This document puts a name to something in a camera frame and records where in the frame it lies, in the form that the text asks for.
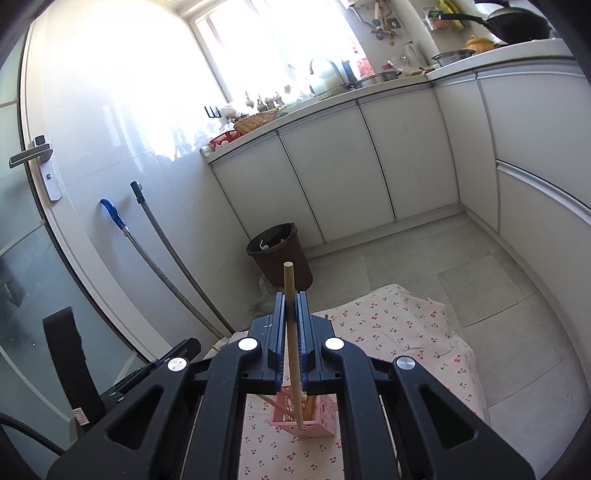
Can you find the frosted glass door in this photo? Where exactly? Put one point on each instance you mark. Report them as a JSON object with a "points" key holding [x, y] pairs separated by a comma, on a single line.
{"points": [[27, 258]]}

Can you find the steel basin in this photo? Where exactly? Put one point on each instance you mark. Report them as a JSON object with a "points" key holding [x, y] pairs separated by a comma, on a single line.
{"points": [[378, 78]]}

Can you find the single tan chopstick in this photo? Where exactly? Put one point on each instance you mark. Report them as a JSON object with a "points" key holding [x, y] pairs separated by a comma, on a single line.
{"points": [[290, 286]]}

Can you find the wicker basket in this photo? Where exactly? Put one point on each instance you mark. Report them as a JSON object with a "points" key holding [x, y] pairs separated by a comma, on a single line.
{"points": [[256, 122]]}

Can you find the brown trash bin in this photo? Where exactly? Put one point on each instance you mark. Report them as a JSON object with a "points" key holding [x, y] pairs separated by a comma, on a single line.
{"points": [[272, 263]]}

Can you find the yellow ceramic pot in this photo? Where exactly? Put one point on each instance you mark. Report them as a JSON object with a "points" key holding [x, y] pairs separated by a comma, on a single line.
{"points": [[480, 42]]}

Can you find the white cabinet door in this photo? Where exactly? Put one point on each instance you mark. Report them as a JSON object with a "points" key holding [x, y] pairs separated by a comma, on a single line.
{"points": [[466, 147], [268, 189], [411, 143], [337, 161]]}

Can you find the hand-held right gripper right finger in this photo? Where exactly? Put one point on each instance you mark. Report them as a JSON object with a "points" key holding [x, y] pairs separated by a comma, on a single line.
{"points": [[302, 341]]}

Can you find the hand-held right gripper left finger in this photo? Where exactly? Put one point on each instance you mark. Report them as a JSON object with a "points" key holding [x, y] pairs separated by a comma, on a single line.
{"points": [[279, 341]]}

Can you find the pink perforated utensil holder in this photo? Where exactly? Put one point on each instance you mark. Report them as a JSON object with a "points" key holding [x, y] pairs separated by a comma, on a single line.
{"points": [[323, 415]]}

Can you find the white kettle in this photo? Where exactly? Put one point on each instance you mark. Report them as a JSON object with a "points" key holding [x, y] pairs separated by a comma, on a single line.
{"points": [[323, 74]]}

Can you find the black hook rack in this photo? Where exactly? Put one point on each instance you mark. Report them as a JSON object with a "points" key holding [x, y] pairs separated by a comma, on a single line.
{"points": [[212, 111]]}

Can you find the white kitchen countertop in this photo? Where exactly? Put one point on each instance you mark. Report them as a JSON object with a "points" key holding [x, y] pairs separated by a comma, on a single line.
{"points": [[508, 53]]}

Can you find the clear plastic bag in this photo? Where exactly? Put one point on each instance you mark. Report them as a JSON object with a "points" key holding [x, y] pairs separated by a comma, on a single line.
{"points": [[268, 300]]}

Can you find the white cabinet drawer front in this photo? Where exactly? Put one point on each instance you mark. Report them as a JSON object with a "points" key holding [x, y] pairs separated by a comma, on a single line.
{"points": [[545, 221], [540, 120]]}

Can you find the cherry print cloth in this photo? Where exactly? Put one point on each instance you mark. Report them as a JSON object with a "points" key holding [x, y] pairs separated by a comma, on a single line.
{"points": [[392, 323]]}

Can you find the black wok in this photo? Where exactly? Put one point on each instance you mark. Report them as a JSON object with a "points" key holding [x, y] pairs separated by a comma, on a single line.
{"points": [[512, 23]]}

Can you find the red plastic basket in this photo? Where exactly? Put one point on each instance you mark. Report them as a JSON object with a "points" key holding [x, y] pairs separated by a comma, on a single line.
{"points": [[225, 138]]}

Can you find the red label container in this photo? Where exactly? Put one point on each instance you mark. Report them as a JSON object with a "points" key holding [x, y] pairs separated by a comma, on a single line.
{"points": [[362, 68]]}

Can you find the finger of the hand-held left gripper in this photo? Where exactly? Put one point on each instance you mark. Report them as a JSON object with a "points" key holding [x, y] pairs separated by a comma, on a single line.
{"points": [[188, 348]]}

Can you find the hanging kitchen tools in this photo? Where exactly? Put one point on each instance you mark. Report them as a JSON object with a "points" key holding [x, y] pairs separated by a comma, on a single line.
{"points": [[383, 23]]}

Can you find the bright window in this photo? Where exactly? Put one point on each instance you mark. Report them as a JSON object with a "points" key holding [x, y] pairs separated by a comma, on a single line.
{"points": [[277, 46]]}

